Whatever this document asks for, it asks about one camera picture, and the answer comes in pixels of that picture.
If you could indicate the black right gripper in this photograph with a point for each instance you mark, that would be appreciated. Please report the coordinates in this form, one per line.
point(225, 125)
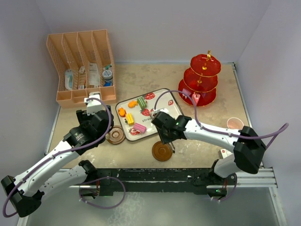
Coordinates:
point(164, 139)

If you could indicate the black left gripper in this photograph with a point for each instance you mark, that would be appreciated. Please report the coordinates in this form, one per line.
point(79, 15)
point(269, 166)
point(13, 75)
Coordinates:
point(83, 117)

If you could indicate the purple fuzzy sweet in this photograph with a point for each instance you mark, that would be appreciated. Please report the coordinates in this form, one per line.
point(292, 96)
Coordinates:
point(185, 93)

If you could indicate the coral toy cake slice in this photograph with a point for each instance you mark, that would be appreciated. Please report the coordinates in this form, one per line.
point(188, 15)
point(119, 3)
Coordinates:
point(195, 97)

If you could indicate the metal serving tongs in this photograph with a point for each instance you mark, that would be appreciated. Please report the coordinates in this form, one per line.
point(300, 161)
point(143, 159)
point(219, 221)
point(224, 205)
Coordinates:
point(172, 147)

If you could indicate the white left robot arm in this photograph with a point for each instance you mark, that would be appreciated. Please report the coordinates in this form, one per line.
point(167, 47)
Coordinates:
point(26, 191)

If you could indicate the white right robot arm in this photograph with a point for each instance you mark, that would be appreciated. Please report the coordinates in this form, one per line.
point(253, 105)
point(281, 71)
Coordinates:
point(245, 145)

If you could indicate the orange fish cake left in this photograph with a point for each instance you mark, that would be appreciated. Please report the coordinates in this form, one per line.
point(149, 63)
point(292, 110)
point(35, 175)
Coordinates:
point(121, 112)

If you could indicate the orange fish cake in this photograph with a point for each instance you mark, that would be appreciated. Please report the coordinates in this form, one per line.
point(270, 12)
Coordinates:
point(121, 112)
point(132, 104)

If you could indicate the yellow toy cake slice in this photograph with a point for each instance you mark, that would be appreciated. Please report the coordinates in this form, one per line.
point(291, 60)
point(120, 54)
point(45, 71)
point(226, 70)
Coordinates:
point(130, 119)

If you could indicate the orange fish cake upper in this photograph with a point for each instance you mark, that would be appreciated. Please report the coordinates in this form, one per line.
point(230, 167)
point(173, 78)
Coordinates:
point(132, 104)

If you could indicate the brown coaster centre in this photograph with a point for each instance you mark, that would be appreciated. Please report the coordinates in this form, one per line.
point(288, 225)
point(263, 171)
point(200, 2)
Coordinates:
point(161, 152)

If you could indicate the white strawberry tray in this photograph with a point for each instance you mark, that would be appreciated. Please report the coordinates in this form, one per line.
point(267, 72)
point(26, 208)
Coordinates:
point(143, 116)

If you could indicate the pink toy cake slice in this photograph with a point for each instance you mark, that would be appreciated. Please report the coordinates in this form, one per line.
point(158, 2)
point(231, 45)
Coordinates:
point(139, 128)

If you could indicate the brown coaster by mug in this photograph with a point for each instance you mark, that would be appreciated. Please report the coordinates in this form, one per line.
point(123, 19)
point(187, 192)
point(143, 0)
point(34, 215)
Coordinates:
point(117, 135)

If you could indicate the beige ceramic mug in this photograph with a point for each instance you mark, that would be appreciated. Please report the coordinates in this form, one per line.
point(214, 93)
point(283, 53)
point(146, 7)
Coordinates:
point(107, 136)

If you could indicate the blue white round tin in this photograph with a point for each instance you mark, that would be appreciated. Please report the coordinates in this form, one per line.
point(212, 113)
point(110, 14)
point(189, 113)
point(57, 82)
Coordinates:
point(107, 75)

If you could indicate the green toy cake slice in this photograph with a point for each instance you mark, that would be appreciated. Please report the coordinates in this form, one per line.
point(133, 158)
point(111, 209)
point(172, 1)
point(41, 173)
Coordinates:
point(142, 103)

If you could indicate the white sachet packet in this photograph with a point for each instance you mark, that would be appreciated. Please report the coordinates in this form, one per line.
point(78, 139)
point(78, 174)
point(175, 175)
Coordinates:
point(94, 76)

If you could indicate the small boxed packets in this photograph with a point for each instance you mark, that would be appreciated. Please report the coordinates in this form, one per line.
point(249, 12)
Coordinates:
point(82, 78)

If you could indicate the blue white pouch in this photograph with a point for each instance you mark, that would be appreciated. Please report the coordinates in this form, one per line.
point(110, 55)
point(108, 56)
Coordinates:
point(68, 79)

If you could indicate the pink desk organizer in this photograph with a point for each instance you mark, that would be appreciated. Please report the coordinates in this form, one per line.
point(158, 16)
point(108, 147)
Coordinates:
point(80, 59)

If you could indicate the red three-tier stand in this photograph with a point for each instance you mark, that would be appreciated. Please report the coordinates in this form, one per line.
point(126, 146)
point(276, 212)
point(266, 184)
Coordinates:
point(201, 76)

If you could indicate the white red card box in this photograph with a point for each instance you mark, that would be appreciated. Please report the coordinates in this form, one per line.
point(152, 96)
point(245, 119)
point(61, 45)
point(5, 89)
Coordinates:
point(223, 153)

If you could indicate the clear plastic cup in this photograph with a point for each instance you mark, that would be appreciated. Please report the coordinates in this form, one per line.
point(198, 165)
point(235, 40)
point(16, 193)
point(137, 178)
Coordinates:
point(234, 123)

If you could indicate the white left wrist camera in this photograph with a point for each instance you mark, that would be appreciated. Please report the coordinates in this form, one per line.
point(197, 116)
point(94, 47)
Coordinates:
point(93, 106)

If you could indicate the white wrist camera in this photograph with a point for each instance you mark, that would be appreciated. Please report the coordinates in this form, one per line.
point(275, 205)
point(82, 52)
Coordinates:
point(93, 106)
point(154, 112)

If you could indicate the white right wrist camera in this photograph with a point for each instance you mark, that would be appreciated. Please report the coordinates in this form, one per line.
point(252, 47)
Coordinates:
point(154, 112)

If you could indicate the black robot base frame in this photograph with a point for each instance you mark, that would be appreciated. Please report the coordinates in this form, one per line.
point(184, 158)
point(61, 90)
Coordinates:
point(199, 181)

